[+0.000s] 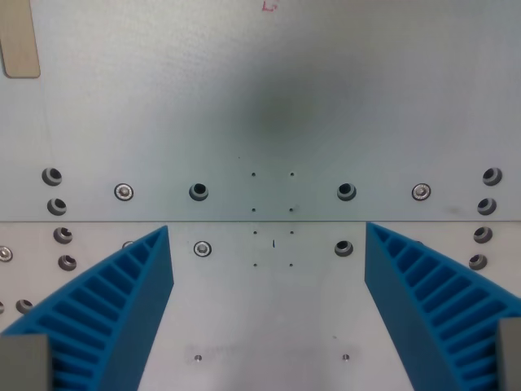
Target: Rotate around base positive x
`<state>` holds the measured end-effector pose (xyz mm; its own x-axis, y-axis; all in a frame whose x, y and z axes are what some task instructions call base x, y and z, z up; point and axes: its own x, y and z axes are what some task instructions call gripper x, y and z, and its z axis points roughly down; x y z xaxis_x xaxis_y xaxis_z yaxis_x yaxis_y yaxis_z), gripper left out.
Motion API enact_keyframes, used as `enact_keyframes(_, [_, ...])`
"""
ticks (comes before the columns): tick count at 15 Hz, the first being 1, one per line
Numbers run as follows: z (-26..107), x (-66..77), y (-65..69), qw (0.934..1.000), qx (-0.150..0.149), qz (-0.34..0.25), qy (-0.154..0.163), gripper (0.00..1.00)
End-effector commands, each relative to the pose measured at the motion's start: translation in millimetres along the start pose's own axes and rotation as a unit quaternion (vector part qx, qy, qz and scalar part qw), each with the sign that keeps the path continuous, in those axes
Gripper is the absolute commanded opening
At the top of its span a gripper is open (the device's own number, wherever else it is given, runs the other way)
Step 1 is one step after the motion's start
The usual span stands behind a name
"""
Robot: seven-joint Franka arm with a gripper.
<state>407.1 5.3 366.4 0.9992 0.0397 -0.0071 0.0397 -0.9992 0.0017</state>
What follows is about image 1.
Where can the light wooden strip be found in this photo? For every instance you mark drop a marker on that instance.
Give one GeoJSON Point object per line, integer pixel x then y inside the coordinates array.
{"type": "Point", "coordinates": [18, 40]}

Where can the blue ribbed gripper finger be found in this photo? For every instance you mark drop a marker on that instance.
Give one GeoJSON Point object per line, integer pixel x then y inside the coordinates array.
{"type": "Point", "coordinates": [403, 293]}
{"type": "Point", "coordinates": [134, 293]}

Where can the silver hex socket screw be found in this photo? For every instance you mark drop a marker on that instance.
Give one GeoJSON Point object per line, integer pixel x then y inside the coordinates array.
{"type": "Point", "coordinates": [421, 191]}
{"type": "Point", "coordinates": [5, 254]}
{"type": "Point", "coordinates": [128, 244]}
{"type": "Point", "coordinates": [123, 191]}
{"type": "Point", "coordinates": [202, 248]}

